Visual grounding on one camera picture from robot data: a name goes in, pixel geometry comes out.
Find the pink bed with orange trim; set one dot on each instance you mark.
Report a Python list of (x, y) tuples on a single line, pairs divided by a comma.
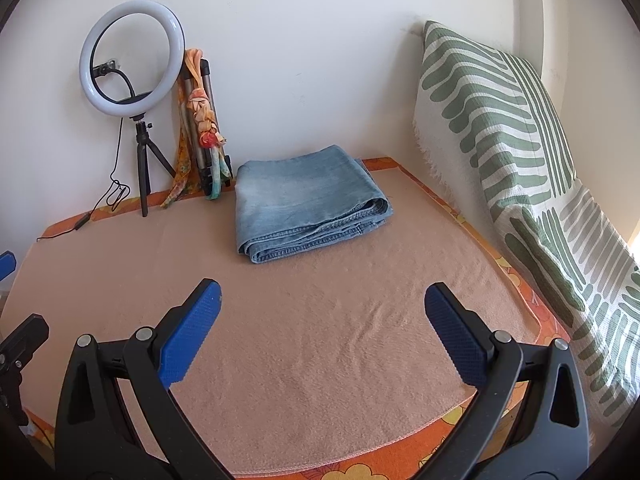
[(300, 335)]

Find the orange floral scarf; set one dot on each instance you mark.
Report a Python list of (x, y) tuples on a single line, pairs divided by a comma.
[(202, 115)]

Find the silver folded tripod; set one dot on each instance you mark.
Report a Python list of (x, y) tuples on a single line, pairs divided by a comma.
[(210, 90)]

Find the light blue denim pants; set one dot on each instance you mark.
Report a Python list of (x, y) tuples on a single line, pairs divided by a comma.
[(300, 195)]

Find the black mini tripod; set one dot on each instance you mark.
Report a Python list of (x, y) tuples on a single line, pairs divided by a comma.
[(142, 160)]

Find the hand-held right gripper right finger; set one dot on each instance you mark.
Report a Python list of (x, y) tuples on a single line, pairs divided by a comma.
[(457, 340)]

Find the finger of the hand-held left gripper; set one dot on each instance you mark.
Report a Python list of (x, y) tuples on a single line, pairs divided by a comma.
[(7, 265), (20, 345)]

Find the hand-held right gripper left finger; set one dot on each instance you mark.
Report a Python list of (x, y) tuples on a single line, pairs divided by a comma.
[(192, 330)]

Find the white green striped pillow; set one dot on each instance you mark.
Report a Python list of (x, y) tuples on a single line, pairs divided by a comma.
[(500, 125)]

